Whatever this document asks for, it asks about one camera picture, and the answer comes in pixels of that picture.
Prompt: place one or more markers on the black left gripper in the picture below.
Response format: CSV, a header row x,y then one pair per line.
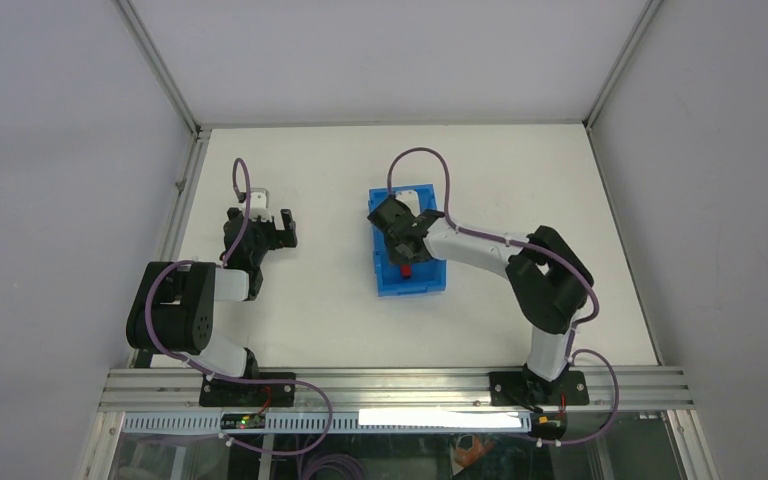
x,y
269,226

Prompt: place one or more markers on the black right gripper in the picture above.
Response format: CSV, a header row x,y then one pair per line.
x,y
395,256

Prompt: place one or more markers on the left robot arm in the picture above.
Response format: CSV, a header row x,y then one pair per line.
x,y
173,309

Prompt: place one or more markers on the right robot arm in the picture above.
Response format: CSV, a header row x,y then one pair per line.
x,y
548,280

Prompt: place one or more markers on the blue plastic bin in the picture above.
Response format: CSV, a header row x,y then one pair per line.
x,y
428,277

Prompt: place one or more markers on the left controller board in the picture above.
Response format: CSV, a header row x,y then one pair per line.
x,y
238,421

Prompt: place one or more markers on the controller board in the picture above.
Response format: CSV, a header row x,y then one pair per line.
x,y
547,420
238,421

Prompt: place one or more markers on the right controller board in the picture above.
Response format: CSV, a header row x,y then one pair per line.
x,y
547,420

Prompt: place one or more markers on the orange object below table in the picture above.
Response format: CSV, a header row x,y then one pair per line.
x,y
467,450

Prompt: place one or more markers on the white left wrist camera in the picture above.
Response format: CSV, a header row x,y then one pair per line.
x,y
257,198

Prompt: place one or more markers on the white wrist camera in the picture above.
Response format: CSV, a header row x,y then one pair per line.
x,y
257,198
410,198

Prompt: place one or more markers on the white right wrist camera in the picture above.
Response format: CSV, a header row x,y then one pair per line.
x,y
410,198

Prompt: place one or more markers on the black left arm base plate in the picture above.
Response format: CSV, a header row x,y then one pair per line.
x,y
279,392

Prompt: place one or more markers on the white slotted cable duct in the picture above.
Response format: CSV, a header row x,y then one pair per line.
x,y
361,422

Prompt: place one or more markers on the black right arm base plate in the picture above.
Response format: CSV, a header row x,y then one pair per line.
x,y
540,389

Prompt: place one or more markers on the aluminium front rail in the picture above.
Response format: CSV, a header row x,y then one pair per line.
x,y
634,388

